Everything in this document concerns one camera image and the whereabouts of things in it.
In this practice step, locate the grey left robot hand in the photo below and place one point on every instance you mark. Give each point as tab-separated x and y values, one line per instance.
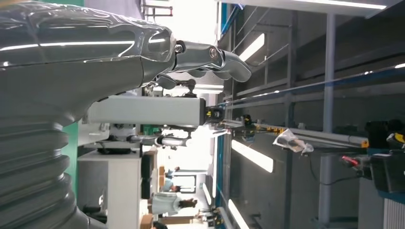
63	63

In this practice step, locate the white cabinet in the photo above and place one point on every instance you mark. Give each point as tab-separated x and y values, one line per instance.
123	189

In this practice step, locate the person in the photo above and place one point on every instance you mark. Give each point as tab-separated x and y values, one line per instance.
164	204
171	172
167	185

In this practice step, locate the ceiling light panel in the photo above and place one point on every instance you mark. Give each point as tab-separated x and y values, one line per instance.
253	156
237	215
253	47

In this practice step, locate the clear plastic bag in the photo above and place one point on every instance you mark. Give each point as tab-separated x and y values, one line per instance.
289	140

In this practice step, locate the black equipment with red part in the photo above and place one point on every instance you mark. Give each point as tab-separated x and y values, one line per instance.
386	170

